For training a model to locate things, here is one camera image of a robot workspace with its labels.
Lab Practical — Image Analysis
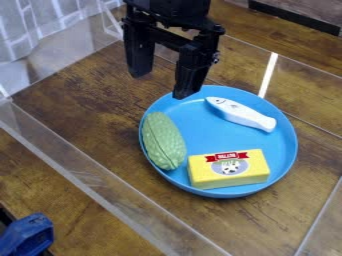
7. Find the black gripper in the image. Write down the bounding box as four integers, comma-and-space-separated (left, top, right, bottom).
123, 0, 225, 99

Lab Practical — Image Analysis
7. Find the green bumpy toy vegetable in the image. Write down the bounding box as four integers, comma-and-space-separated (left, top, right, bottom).
142, 112, 188, 170

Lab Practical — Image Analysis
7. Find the blue round tray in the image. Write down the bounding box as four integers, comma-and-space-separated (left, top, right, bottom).
146, 85, 298, 198

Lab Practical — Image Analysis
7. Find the white toy fish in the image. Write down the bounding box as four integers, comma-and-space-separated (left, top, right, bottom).
206, 96, 277, 133

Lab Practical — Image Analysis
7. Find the yellow toy butter box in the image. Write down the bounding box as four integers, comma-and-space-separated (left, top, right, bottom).
188, 149, 270, 189

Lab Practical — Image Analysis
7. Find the clear acrylic enclosure wall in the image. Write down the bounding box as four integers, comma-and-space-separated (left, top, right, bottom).
0, 0, 342, 256

